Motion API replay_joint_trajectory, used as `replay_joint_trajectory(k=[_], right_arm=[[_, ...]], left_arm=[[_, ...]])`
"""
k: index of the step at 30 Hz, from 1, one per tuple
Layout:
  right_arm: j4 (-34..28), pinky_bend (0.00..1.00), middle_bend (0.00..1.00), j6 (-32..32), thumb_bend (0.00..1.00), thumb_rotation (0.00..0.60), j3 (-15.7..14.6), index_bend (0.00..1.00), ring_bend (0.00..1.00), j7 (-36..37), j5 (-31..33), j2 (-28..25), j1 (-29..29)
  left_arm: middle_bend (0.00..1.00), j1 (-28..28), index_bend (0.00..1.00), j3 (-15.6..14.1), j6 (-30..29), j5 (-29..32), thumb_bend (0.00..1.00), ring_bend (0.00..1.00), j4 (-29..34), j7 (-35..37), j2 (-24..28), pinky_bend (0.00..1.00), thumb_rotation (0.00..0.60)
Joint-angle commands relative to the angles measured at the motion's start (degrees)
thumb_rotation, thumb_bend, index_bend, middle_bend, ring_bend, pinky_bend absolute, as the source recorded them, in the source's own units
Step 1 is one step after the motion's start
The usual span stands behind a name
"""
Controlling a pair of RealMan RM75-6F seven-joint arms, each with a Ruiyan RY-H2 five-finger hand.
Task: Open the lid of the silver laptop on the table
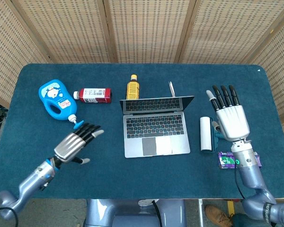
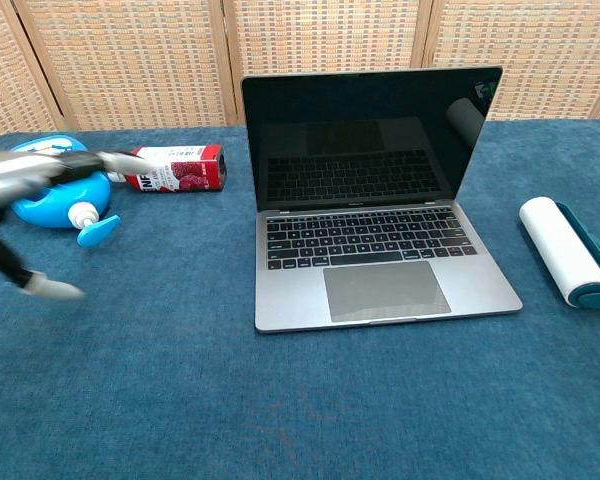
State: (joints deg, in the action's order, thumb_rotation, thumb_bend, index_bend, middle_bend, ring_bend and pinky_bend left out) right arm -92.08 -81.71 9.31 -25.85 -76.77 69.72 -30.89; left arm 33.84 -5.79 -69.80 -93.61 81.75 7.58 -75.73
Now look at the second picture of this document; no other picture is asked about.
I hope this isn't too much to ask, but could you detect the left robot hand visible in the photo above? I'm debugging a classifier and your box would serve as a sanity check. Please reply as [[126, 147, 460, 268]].
[[0, 148, 151, 302]]

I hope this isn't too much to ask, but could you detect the silver laptop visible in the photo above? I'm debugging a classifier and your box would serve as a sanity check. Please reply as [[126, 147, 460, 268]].
[[240, 65, 524, 335]]

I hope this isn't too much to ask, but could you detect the blue pump detergent bottle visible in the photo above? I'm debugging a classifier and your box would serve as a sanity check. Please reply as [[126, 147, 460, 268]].
[[9, 135, 122, 248]]

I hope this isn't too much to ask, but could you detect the woven wooden folding screen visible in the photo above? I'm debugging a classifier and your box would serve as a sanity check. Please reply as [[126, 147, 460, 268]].
[[0, 0, 600, 147]]

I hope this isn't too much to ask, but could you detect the red juice bottle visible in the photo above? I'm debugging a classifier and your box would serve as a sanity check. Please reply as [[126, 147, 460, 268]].
[[107, 144, 228, 194]]

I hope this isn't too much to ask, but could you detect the teal table cloth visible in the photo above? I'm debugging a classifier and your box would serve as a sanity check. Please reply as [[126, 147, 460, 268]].
[[0, 118, 600, 480]]

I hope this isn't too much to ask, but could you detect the teal lint roller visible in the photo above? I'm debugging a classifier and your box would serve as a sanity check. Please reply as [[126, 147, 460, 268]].
[[518, 196, 600, 310]]

